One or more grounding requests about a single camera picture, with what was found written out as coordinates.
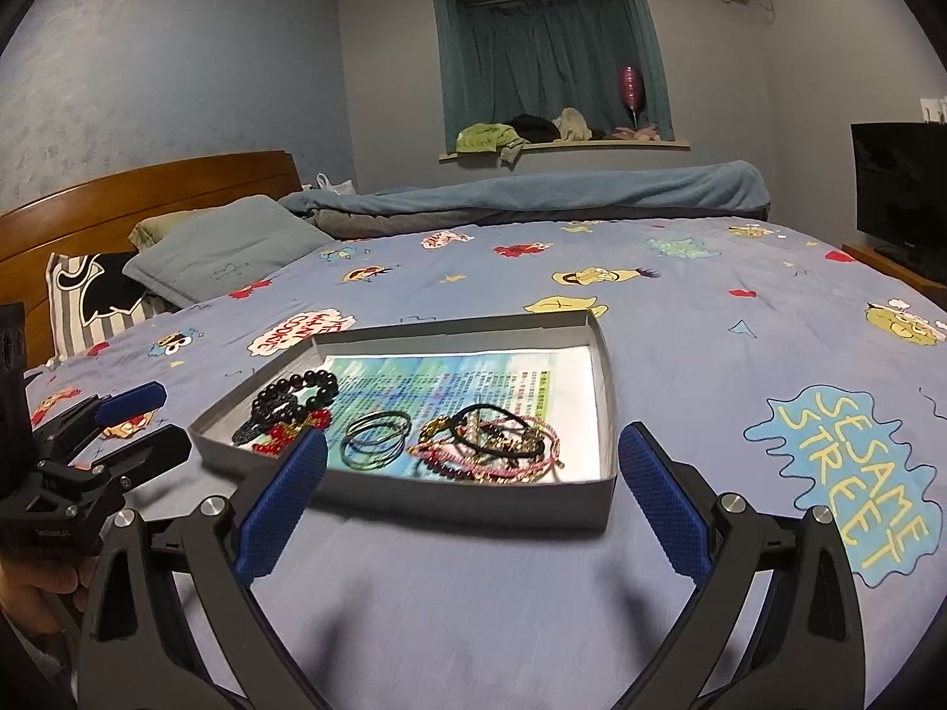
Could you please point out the white wall socket strip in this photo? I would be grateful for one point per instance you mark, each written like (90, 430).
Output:
(934, 110)

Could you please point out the olive green pillow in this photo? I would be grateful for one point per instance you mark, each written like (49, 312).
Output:
(150, 231)

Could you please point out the blue cartoon bed sheet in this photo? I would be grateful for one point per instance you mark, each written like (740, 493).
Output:
(781, 368)

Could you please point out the wooden headboard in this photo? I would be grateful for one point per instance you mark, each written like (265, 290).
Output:
(98, 216)

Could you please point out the wooden tv stand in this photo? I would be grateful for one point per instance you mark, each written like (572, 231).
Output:
(929, 288)

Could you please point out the beige cloth on sill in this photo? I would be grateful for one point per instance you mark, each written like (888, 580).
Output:
(572, 126)

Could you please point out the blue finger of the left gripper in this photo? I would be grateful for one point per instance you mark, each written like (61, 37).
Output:
(143, 460)
(135, 402)

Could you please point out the blue green printed paper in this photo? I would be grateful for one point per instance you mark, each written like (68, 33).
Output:
(501, 418)

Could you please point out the black cloth on sill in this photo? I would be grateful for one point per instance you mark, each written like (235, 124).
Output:
(535, 130)

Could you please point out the left hand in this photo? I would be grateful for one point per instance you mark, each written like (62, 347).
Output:
(24, 581)

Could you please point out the wooden window sill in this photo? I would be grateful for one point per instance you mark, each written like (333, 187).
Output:
(583, 146)

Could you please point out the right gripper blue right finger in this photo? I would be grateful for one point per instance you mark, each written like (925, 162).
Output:
(678, 524)

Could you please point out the black television screen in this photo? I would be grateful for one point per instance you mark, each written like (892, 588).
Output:
(900, 188)

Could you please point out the striped black white pillow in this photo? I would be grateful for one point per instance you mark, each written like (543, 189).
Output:
(91, 300)

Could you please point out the green cloth on sill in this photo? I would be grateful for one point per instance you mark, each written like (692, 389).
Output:
(499, 140)

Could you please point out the grey blue pillow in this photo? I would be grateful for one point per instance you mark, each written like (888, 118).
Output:
(224, 249)

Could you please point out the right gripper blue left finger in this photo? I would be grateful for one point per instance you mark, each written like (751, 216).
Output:
(265, 527)

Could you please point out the blue folded blanket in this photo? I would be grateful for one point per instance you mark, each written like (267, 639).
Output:
(731, 189)

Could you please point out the pink balloon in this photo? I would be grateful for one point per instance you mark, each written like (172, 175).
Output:
(632, 93)

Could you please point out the grey shallow cardboard box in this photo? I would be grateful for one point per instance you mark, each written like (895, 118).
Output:
(250, 424)

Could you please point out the teal window curtain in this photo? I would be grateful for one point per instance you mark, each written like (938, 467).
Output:
(501, 58)

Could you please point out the silver metal ring bangle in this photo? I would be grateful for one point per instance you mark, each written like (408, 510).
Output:
(375, 440)

